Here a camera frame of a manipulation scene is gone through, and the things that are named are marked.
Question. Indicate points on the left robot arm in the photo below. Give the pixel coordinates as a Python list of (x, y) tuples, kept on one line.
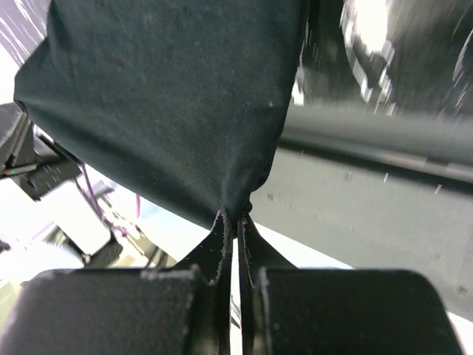
[(46, 195)]

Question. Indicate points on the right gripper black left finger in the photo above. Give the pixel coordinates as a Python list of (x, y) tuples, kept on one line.
[(179, 310)]

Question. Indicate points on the black t shirt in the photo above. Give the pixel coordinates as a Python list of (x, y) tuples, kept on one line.
[(182, 102)]

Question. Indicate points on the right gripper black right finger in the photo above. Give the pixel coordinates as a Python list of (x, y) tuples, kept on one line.
[(290, 310)]

